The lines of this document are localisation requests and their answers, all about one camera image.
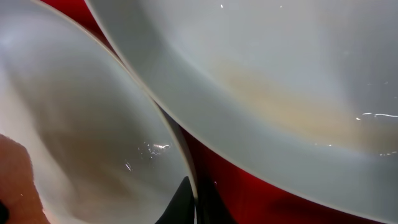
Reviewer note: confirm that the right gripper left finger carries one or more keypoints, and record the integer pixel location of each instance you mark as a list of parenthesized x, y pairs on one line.
[(181, 209)]

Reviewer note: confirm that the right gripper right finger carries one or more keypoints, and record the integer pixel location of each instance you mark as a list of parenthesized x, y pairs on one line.
[(211, 209)]

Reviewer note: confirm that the white plate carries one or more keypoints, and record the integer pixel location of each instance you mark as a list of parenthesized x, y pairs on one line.
[(299, 93), (101, 150)]

